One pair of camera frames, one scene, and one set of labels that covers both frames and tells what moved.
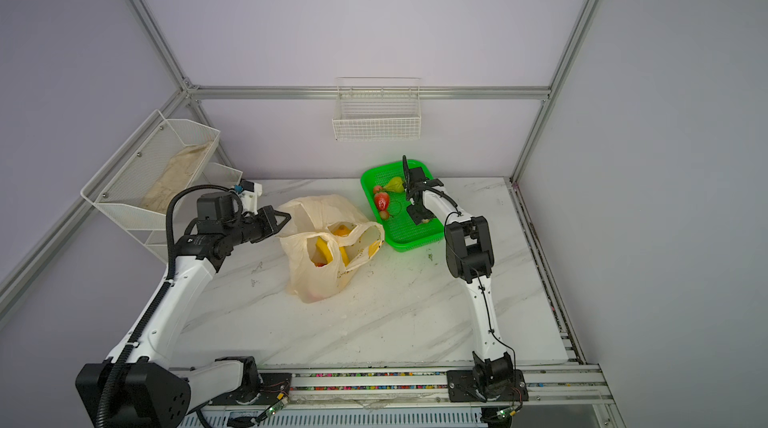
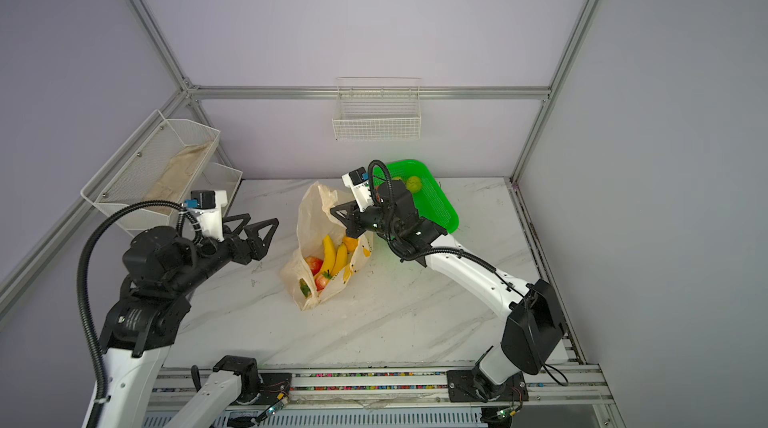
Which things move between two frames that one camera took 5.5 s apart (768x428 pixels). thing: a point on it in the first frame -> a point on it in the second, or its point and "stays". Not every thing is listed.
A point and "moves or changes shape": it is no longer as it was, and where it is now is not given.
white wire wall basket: (378, 109) stays
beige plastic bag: (323, 241) moves or changes shape
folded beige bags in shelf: (162, 194) stays
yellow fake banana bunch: (344, 230) -> (333, 263)
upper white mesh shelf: (166, 156) stays
